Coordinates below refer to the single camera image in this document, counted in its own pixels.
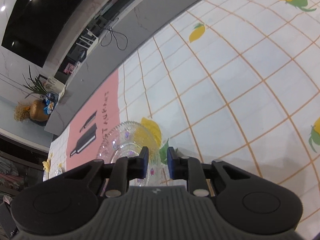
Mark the large clear glass plate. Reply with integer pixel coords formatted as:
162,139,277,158
97,121,169,186

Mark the checked lemon tablecloth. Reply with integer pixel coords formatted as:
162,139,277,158
46,0,319,239

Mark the blue glass vase plant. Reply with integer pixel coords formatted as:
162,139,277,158
23,67,59,103

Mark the golden brown vase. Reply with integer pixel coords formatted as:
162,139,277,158
14,100,49,122

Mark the framed photo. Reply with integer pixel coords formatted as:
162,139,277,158
63,63,75,75

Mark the white wifi router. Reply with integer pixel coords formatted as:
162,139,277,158
75,28,99,55

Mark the grey marble tv bench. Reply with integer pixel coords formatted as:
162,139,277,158
45,0,200,135

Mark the black television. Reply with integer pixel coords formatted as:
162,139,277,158
0,0,131,68

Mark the black cable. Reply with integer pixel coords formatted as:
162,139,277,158
100,27,129,51

